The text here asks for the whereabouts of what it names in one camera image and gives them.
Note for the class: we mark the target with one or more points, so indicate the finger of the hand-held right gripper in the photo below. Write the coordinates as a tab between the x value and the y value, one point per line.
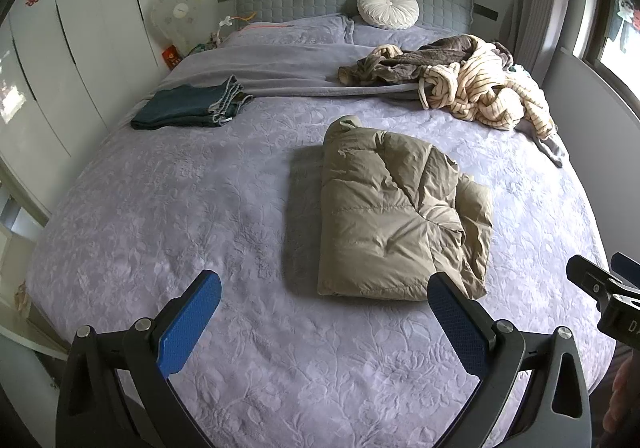
630	270
595	280

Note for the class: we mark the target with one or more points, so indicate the teal cloth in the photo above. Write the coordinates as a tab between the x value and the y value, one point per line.
516	68

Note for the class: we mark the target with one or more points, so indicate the pale curtain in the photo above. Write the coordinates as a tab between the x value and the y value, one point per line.
537	3

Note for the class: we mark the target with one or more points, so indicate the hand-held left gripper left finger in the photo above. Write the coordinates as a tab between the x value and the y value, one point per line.
187	320

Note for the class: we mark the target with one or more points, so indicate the brown-grey garment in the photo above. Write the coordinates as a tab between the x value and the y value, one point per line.
400	61

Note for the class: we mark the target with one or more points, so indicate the grey blanket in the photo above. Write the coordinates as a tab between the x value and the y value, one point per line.
290	63

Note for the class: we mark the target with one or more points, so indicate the round white cushion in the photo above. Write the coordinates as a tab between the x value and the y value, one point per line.
387	6

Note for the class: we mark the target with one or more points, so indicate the folded dark jeans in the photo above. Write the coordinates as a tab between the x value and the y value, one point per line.
175	106

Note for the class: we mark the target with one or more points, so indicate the beige puffer jacket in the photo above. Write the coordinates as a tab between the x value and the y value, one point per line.
390	218

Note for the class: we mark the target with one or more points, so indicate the cream striped robe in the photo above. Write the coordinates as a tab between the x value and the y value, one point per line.
480	88

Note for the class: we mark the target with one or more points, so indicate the white shelf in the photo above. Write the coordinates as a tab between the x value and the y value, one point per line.
20	238

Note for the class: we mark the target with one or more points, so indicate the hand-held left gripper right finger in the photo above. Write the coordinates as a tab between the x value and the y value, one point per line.
457	323

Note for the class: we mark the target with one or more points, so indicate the white wardrobe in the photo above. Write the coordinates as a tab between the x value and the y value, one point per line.
75	53

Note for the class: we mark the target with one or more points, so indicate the red box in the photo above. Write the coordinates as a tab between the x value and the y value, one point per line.
172	58

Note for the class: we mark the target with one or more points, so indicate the window hanging decoration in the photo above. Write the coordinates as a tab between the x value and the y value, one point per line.
625	13

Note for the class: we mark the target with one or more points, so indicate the lilac pillow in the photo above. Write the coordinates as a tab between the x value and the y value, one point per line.
435	33
290	31

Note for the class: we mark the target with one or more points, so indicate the white electric fan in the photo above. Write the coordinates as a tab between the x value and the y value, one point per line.
175	11

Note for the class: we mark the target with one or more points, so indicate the window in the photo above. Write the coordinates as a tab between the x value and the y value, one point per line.
620	63

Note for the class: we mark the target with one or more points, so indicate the grey cloth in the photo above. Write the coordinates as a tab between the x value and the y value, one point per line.
552	148

